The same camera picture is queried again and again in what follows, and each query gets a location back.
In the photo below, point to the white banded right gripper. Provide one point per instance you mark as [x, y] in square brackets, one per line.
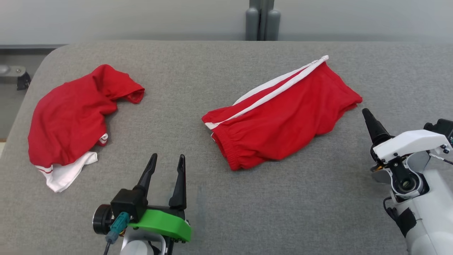
[410, 143]

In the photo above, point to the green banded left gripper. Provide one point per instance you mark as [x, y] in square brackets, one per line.
[162, 223]

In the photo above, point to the red shirt with white sleeves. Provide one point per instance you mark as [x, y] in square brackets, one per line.
[70, 117]

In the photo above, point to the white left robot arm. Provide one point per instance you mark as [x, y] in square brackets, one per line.
[139, 244]

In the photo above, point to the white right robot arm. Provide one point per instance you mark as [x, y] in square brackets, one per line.
[431, 219]

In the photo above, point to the red shorts with white stripes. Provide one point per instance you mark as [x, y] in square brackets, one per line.
[283, 120]

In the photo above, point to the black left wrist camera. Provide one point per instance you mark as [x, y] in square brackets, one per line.
[127, 203]

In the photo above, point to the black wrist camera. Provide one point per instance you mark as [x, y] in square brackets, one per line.
[127, 203]
[440, 126]

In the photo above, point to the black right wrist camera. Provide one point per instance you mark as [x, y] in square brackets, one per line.
[440, 126]

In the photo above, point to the grey double-tube frame post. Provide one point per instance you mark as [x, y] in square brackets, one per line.
[252, 24]

